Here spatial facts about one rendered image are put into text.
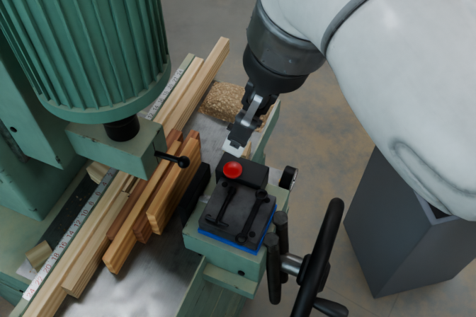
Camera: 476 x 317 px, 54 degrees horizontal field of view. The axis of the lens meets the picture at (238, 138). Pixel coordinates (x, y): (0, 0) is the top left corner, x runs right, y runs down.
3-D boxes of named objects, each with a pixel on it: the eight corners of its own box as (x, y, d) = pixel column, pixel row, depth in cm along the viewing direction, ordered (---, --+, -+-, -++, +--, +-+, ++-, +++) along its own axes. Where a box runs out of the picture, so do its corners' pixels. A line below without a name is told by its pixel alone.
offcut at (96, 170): (91, 178, 98) (86, 168, 95) (105, 165, 100) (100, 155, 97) (105, 189, 97) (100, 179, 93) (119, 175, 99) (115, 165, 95)
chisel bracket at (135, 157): (149, 187, 76) (140, 158, 69) (76, 158, 79) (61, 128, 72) (171, 152, 80) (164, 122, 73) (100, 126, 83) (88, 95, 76)
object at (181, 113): (78, 298, 74) (71, 291, 71) (67, 294, 74) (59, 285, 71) (229, 52, 106) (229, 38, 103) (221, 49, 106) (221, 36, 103)
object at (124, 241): (117, 274, 76) (109, 262, 71) (109, 272, 76) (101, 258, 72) (184, 158, 89) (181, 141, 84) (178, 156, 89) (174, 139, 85)
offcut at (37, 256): (41, 275, 86) (32, 267, 83) (32, 262, 88) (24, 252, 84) (61, 262, 88) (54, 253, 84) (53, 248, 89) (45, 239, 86)
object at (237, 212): (256, 256, 72) (258, 242, 67) (192, 230, 74) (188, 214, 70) (285, 187, 79) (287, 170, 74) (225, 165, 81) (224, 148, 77)
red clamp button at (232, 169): (237, 182, 73) (237, 178, 72) (219, 175, 74) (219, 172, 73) (245, 167, 75) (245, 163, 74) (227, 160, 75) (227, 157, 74)
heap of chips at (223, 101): (261, 133, 93) (261, 121, 90) (197, 111, 96) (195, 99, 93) (276, 100, 97) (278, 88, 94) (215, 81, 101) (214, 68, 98)
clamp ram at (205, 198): (222, 245, 78) (220, 223, 71) (182, 230, 80) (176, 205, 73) (243, 202, 83) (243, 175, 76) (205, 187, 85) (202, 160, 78)
